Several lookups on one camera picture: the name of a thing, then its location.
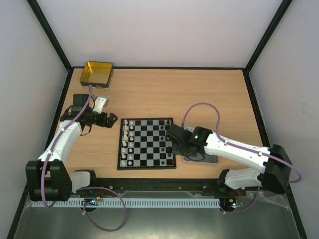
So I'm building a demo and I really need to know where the pink tin with chess pieces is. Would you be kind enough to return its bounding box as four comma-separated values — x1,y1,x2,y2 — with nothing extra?
182,124,219,165

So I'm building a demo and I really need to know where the black and silver chessboard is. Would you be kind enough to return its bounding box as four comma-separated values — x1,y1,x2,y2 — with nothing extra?
117,118,176,170

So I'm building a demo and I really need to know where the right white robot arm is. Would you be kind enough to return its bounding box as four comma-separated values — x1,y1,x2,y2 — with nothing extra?
166,124,291,195

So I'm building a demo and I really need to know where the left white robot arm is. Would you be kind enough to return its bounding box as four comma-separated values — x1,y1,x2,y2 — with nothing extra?
25,94,118,204

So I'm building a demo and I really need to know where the yellow square tin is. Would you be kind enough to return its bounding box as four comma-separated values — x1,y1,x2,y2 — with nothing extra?
79,61,114,89

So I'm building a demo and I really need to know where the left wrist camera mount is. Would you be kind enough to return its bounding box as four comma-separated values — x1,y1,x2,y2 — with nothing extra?
92,96,109,114

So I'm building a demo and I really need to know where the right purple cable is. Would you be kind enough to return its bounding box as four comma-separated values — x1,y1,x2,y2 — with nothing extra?
181,102,303,215

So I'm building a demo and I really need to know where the purple cable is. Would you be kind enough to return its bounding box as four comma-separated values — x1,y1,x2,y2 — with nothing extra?
181,102,303,215
41,84,128,232

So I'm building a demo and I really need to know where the black aluminium frame rail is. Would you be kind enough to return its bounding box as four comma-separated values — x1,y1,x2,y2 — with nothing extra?
24,176,290,196

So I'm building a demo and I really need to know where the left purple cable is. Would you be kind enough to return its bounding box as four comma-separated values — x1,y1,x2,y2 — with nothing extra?
41,84,128,232

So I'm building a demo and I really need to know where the grey slotted cable duct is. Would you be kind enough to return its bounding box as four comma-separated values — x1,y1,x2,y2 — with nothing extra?
31,197,221,208

